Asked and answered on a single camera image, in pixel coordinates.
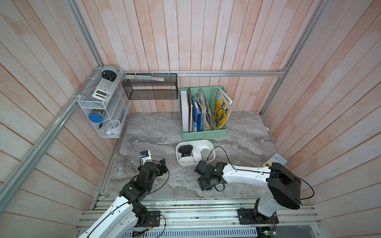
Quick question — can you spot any white plastic storage box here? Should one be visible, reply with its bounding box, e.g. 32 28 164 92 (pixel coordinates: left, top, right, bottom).
176 140 215 167

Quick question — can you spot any large black Lecoo mouse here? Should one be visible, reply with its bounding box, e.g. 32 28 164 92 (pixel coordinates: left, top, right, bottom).
178 144 193 157

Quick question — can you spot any white computer mouse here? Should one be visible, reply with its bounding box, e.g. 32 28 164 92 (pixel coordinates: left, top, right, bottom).
179 147 202 164

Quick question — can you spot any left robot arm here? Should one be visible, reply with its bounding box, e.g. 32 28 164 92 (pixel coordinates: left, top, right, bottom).
80 159 168 238

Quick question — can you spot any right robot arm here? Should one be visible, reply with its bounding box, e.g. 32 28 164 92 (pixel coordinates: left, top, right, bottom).
194 161 302 223

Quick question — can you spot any grey computer mouse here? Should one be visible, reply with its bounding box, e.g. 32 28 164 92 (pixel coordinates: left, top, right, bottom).
201 148 213 163

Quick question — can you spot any green plastic file organizer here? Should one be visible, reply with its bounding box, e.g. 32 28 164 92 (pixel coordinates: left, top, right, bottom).
178 86 228 141

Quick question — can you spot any grey papers bundle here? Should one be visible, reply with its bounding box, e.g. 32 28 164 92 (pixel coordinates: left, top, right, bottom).
196 89 215 131

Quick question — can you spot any white ceramic cup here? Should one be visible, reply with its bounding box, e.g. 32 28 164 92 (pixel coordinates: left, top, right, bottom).
106 120 121 136

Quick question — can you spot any blue folder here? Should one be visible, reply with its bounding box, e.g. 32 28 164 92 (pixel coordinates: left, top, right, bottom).
191 97 202 132

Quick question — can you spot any small yellow calculator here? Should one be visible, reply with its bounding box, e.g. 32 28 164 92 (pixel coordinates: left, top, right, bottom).
262 153 287 167

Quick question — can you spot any yellow comic magazine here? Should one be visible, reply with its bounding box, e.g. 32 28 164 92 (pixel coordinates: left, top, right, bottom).
213 87 233 130

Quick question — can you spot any blue round lid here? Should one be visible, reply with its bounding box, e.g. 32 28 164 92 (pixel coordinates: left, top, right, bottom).
88 112 103 124

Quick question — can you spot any white binder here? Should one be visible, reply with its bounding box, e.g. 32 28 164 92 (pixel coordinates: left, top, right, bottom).
180 91 190 133

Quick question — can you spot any white desk calculator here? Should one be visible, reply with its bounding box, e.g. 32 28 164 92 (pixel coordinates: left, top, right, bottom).
92 78 117 102

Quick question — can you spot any round black white speaker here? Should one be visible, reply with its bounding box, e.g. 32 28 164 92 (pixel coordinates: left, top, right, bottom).
101 65 118 82

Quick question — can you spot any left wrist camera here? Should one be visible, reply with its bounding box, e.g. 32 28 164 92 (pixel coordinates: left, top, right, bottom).
140 150 152 166

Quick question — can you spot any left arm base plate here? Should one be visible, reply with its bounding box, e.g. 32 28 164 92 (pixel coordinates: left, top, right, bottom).
135 210 161 228

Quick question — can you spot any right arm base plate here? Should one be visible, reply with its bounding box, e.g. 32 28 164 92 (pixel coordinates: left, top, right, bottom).
237 198 279 225

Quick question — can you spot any white wire wall shelf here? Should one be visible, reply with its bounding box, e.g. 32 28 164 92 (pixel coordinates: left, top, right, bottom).
77 68 131 138

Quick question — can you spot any black wire mesh basket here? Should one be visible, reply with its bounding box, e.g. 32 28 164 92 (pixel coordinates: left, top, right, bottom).
123 73 178 100

